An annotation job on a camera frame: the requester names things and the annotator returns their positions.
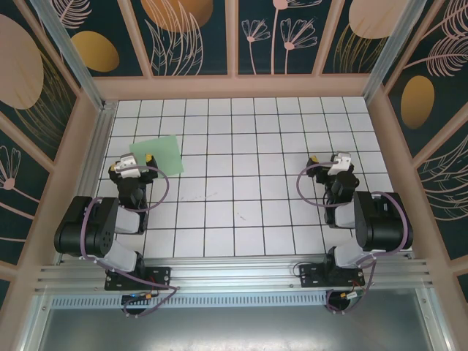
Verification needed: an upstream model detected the long aluminium mounting rail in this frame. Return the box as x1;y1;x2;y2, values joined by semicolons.
34;254;436;293

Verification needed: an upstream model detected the aluminium corner post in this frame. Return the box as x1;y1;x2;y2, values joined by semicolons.
363;0;425;107
29;0;107;111

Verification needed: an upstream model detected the black base plate right arm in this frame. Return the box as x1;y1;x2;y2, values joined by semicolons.
298;263;366;288

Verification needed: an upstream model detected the black base plate left arm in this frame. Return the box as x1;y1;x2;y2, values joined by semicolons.
105;265;173;292

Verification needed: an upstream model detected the small black circuit board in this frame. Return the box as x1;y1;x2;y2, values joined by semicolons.
121;292;162;305

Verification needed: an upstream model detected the aluminium side rail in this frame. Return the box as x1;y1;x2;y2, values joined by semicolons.
58;101;118;265

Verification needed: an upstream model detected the slotted grey cable duct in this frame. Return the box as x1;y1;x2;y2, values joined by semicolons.
50;292;332;309

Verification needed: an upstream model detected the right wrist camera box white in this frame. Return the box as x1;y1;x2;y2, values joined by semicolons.
327;151;353;178

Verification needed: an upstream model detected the grey sheet metal tray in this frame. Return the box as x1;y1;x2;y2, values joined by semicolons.
14;288;454;351

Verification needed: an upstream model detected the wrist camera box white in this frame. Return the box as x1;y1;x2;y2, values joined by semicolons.
327;151;353;178
116;153;142;180

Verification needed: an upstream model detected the light green paper sheet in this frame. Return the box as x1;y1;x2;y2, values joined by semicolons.
129;135;185;177

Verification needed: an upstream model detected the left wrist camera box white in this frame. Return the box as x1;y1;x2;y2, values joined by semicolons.
116;153;142;180

